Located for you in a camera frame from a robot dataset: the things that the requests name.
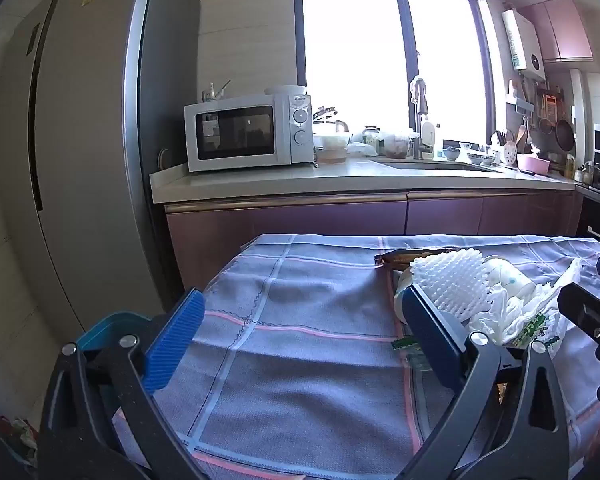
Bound plaid purple tablecloth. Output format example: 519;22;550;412
112;232;600;480

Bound colourful packaging pile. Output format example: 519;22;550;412
0;412;38;466

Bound purple base cabinets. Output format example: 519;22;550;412
165;190;581;293

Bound blue plastic bin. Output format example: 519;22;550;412
75;311;156;356

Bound white green-print plastic bag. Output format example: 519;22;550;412
467;259;583;356

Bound white water heater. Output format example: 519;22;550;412
501;7;547;81

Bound glass jar dark lid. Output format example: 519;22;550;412
362;125;385;156

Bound hanging frying pan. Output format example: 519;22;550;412
555;119;576;151

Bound small green packet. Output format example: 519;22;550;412
391;337;433;372

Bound white plastic bottle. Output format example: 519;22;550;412
482;255;536;301

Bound beige kitchen counter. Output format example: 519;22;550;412
150;152;578;206

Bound pink bowl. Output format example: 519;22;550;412
517;154;552;175

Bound white soap bottle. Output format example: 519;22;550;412
420;115;437;161

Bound pink wall cabinet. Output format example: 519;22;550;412
520;0;594;64

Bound dark-framed window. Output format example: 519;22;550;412
297;0;496;148

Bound small cup with sticks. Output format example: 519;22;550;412
202;80;231;103

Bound glass electric kettle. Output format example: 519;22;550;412
311;106;353;165

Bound brown snack wrapper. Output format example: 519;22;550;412
374;247;456;271

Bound steel sink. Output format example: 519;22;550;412
370;157;503;173

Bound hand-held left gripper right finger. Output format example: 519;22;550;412
401;282;571;480

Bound clear container brown contents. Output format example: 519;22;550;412
380;130;413;159

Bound grey refrigerator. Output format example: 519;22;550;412
0;0;201;341

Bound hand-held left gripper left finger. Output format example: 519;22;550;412
37;287;211;480

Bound grey wall rack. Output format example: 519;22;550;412
510;80;536;113

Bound white microwave oven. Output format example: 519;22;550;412
184;92;315;173

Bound steel faucet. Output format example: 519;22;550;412
410;75;433;161

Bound white foam fruit net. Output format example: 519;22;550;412
409;249;496;322

